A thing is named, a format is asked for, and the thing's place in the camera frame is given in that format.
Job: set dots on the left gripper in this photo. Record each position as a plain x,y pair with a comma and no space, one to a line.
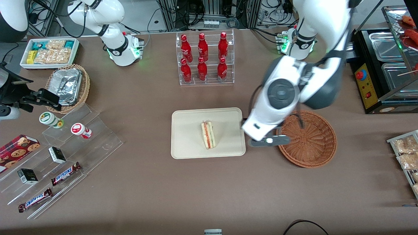
243,122

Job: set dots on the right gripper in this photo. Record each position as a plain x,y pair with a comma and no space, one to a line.
13,94

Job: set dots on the triangular sandwich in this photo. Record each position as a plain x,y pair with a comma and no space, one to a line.
208,135

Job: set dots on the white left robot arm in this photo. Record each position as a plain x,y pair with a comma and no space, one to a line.
326,19

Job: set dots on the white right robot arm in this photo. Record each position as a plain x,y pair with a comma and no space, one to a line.
111,16

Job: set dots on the oval light wicker basket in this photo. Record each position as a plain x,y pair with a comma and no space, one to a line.
85,85

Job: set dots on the beige rectangular tray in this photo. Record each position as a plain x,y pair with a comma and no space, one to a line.
186,137

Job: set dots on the round brown wicker basket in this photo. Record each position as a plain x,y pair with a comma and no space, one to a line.
310,147

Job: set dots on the tray of packaged crackers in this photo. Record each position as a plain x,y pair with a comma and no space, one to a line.
392,141

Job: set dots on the green-lidded small drink bottle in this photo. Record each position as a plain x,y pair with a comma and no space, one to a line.
48,118

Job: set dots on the silver foil container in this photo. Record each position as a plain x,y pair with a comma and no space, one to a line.
67,85

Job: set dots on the white rectangular snack bin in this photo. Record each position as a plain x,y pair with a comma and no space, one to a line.
24,63

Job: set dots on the yellow snack pack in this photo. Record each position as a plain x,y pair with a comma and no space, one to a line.
31,57

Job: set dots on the large clear rice cracker pack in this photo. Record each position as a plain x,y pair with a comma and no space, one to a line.
52,56

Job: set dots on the red-lidded small drink bottle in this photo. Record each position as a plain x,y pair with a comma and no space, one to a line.
78,129

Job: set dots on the teal snack pack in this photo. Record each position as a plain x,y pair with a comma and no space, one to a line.
69,44
39,45

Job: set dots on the small clear rice cracker pack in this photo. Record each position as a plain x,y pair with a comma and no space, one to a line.
55,44

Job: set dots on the red plaid cookie box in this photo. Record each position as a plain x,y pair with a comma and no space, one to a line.
16,151

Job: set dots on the red cola bottle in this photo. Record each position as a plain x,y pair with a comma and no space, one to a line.
202,45
223,44
185,47
222,70
202,70
186,71

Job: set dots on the small black box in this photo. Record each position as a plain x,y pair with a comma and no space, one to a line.
57,155
27,176

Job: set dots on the clear acrylic bottle rack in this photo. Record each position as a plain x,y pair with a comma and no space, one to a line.
210,70

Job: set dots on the clear acrylic stepped shelf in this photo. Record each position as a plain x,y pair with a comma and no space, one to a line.
94,143

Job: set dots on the Snickers chocolate bar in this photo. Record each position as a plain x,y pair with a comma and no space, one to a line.
65,174
35,200

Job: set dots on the white power strip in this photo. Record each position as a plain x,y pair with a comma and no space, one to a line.
210,23

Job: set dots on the small grey device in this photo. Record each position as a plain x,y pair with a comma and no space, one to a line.
213,232

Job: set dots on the black food warmer machine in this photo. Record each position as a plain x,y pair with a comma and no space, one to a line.
367,88

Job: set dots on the grey box with green light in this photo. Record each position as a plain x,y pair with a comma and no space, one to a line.
350,52

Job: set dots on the steel food pan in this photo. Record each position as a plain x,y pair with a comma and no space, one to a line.
385,45
398,78

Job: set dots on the clear cracker snack pack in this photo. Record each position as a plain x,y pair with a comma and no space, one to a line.
416,188
408,161
415,177
405,145

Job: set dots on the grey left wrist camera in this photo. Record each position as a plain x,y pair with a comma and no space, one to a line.
261,143

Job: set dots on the silver aluminium frame post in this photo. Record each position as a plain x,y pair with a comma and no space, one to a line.
169,14
253,13

